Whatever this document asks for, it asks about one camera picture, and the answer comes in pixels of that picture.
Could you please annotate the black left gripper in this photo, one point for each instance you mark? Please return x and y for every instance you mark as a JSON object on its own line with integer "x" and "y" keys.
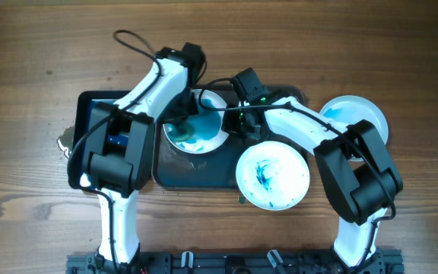
{"x": 166, "y": 116}

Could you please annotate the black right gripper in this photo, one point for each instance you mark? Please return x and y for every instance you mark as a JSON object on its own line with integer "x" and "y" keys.
{"x": 242, "y": 124}

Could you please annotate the green sponge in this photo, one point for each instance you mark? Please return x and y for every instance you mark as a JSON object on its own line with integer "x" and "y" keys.
{"x": 181, "y": 132}

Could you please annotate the white plate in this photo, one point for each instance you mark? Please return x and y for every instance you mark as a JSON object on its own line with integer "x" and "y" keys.
{"x": 351, "y": 109}
{"x": 208, "y": 135}
{"x": 272, "y": 176}

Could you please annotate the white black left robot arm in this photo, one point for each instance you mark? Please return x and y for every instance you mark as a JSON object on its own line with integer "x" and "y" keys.
{"x": 113, "y": 159}

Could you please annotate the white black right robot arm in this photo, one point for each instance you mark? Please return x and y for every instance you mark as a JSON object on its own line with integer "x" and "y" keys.
{"x": 358, "y": 173}

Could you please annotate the dark grey serving tray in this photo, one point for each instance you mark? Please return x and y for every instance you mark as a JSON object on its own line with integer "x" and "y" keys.
{"x": 215, "y": 170}

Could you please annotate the blue water basin tray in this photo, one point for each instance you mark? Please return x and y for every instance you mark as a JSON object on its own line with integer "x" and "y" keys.
{"x": 86, "y": 102}

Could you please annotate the water puddle on table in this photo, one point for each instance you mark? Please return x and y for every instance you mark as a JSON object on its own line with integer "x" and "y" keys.
{"x": 65, "y": 141}

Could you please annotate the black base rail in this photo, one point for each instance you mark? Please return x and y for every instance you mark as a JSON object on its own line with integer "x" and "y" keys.
{"x": 311, "y": 261}

